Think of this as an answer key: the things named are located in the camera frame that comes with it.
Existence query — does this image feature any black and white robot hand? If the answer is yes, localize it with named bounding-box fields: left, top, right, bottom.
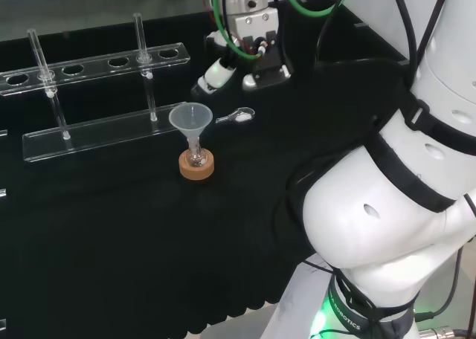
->
left=190, top=8, right=293, bottom=98

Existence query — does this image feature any translucent plastic funnel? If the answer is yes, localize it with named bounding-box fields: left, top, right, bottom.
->
left=168, top=102, right=213, bottom=151

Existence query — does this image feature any clear acrylic funnel stand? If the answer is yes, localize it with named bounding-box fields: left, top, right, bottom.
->
left=0, top=12, right=192, bottom=164

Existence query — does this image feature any small round-bottom glass flask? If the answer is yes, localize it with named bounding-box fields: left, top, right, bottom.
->
left=185, top=138, right=208, bottom=169

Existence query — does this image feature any black bench cloth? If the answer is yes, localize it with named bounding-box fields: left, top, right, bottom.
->
left=0, top=0, right=412, bottom=339

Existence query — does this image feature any green cable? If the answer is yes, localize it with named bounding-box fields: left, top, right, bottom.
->
left=280, top=0, right=347, bottom=19
left=213, top=0, right=269, bottom=61

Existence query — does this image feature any cork ring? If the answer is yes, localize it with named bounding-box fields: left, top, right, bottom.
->
left=178, top=149, right=216, bottom=182

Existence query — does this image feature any long black cable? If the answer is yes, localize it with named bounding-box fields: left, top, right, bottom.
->
left=414, top=242, right=476, bottom=323

